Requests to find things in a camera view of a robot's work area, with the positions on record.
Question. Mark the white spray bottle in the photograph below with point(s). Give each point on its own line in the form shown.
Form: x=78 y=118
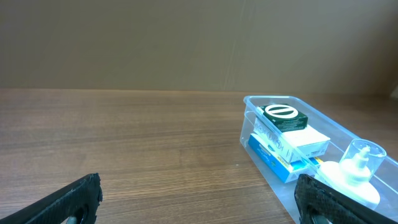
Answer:
x=352 y=174

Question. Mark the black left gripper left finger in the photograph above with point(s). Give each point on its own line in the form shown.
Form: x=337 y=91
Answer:
x=78 y=200

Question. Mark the blue VapoDrops box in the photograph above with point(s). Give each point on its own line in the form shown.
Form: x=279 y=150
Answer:
x=286 y=172

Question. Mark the white medicine box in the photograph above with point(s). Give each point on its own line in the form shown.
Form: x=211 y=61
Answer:
x=309 y=141

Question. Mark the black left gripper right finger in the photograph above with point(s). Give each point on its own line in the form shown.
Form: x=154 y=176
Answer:
x=319 y=203

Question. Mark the clear plastic container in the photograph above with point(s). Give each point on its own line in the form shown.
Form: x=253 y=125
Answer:
x=384 y=179

